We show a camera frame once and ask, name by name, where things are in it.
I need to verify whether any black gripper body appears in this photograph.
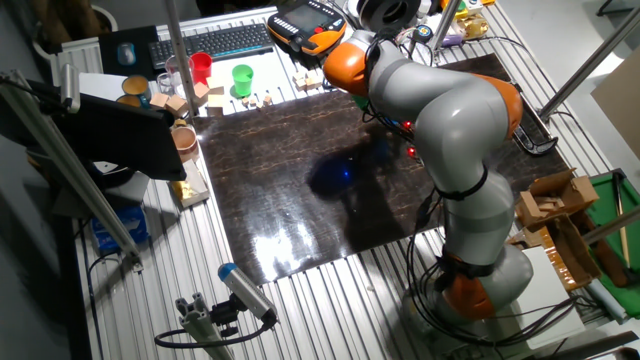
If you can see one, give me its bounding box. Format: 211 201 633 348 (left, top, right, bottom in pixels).
360 102 401 144

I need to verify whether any blue plastic cup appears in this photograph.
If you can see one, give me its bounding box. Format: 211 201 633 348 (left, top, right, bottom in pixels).
370 135 396 166

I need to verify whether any green plastic cup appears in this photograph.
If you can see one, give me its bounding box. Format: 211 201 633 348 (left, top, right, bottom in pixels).
231 63 255 99

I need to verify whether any red plastic cup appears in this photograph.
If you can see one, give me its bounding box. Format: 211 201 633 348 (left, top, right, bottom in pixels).
189 51 214 85

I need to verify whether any black filament spool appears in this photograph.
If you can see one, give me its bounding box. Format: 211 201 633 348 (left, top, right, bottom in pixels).
357 0 424 34

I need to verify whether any black orange teach pendant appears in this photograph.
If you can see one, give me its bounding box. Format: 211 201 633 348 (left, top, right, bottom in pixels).
266 0 349 56

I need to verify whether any dark marble pattern mat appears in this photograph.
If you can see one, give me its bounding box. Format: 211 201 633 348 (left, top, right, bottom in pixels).
193 52 571 286

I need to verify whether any gold shiny object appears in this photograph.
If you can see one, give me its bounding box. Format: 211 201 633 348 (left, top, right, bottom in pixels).
457 14 490 41

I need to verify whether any black metal clamp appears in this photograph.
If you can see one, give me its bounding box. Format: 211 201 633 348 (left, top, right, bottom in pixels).
510 82 560 156

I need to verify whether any black computer keyboard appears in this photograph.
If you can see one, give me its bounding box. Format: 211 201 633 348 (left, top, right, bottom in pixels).
148 23 276 70

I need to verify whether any brown box with wooden blocks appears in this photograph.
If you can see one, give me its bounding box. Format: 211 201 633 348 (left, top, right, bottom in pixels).
514 168 601 229

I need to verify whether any flat box with gold foil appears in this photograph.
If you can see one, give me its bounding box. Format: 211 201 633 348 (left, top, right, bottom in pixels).
171 159 211 209

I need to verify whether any tall clear glass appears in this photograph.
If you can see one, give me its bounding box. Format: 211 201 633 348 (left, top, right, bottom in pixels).
164 54 195 97

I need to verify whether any small clear glass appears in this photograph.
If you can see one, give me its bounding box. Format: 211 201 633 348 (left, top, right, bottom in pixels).
156 72 176 96

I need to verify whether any long open cardboard box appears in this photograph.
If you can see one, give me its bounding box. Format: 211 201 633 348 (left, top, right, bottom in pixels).
507 214 604 292

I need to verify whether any brown cardboard sheet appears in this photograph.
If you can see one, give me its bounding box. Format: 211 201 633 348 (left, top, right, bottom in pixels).
591 47 640 161

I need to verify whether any white board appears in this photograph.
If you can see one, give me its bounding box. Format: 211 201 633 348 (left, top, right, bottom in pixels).
509 244 586 346

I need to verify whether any wooden cue stick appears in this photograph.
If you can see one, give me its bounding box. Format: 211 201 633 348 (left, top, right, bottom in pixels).
613 172 633 269

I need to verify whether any grey computer mouse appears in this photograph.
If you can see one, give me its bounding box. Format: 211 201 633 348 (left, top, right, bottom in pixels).
117 42 137 66

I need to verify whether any black flat screen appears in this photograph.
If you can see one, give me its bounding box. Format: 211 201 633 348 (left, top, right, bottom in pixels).
0 77 187 182

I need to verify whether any black mouse pad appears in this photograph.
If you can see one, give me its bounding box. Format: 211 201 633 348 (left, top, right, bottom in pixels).
98 25 160 81

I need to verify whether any blue packet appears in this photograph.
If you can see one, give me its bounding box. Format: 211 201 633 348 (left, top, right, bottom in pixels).
91 205 150 254

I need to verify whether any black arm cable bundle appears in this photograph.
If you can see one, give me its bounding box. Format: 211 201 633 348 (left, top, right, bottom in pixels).
404 189 596 349

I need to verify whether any aluminium frame pole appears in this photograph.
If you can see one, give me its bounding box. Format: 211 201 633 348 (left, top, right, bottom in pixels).
538 7 640 120
0 69 145 269
164 0 197 117
582 207 640 246
429 0 464 51

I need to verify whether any silver camera with blue end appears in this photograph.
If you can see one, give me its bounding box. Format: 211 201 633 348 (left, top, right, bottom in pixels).
217 262 279 324

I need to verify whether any aluminium camera mount profile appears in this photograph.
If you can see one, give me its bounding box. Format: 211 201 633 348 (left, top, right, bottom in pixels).
174 292 236 360

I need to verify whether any black camera cable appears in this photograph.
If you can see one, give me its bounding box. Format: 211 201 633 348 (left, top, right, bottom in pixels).
153 319 277 350

